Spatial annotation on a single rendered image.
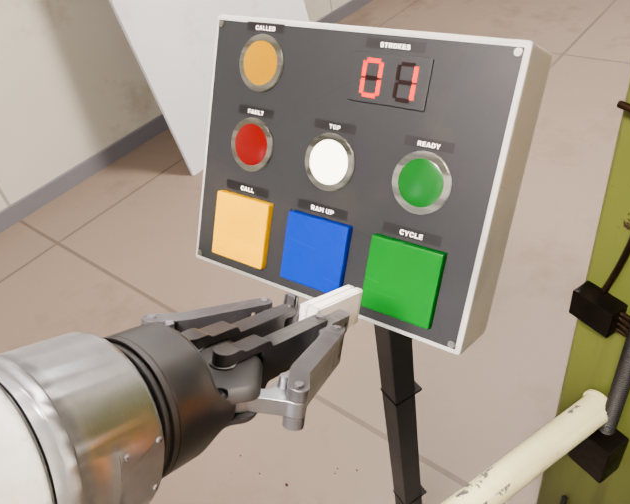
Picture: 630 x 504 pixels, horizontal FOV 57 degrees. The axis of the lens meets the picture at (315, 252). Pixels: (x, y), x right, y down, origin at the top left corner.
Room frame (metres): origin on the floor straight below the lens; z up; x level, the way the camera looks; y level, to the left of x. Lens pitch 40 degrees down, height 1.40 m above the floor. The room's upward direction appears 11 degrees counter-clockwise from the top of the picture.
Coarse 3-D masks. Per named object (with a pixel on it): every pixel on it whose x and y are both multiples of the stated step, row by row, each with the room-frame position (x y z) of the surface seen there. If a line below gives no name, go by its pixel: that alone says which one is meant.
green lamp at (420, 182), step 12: (408, 168) 0.44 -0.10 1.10; (420, 168) 0.43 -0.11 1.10; (432, 168) 0.43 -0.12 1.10; (408, 180) 0.43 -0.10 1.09; (420, 180) 0.43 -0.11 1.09; (432, 180) 0.42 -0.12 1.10; (408, 192) 0.43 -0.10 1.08; (420, 192) 0.42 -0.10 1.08; (432, 192) 0.42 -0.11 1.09; (420, 204) 0.42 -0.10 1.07
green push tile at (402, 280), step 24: (384, 240) 0.42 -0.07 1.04; (384, 264) 0.40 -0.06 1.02; (408, 264) 0.39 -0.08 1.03; (432, 264) 0.38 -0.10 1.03; (384, 288) 0.39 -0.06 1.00; (408, 288) 0.38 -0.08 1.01; (432, 288) 0.37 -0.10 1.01; (384, 312) 0.38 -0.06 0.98; (408, 312) 0.37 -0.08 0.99; (432, 312) 0.36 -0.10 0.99
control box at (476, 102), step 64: (320, 64) 0.55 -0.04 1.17; (384, 64) 0.50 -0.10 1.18; (448, 64) 0.47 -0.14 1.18; (512, 64) 0.43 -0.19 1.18; (320, 128) 0.52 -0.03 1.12; (384, 128) 0.48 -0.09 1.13; (448, 128) 0.44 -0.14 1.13; (512, 128) 0.41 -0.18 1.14; (256, 192) 0.53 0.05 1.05; (320, 192) 0.49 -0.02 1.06; (384, 192) 0.45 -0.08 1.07; (448, 192) 0.41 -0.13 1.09; (512, 192) 0.42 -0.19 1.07; (448, 256) 0.38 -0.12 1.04; (384, 320) 0.38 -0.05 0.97; (448, 320) 0.35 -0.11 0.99
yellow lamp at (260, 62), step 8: (248, 48) 0.61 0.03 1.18; (256, 48) 0.60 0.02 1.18; (264, 48) 0.59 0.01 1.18; (272, 48) 0.59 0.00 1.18; (248, 56) 0.60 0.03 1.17; (256, 56) 0.59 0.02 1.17; (264, 56) 0.59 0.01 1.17; (272, 56) 0.58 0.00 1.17; (248, 64) 0.60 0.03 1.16; (256, 64) 0.59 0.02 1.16; (264, 64) 0.58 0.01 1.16; (272, 64) 0.58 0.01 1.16; (248, 72) 0.59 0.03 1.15; (256, 72) 0.59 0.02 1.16; (264, 72) 0.58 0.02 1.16; (272, 72) 0.58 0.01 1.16; (256, 80) 0.58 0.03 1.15; (264, 80) 0.58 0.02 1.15
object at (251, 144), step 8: (248, 128) 0.57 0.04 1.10; (256, 128) 0.56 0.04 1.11; (240, 136) 0.57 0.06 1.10; (248, 136) 0.56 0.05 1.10; (256, 136) 0.56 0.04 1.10; (264, 136) 0.55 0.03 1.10; (240, 144) 0.56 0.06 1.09; (248, 144) 0.56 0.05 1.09; (256, 144) 0.55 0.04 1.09; (264, 144) 0.55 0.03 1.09; (240, 152) 0.56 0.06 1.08; (248, 152) 0.55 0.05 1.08; (256, 152) 0.55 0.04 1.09; (264, 152) 0.54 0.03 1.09; (248, 160) 0.55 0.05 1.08; (256, 160) 0.54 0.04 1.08
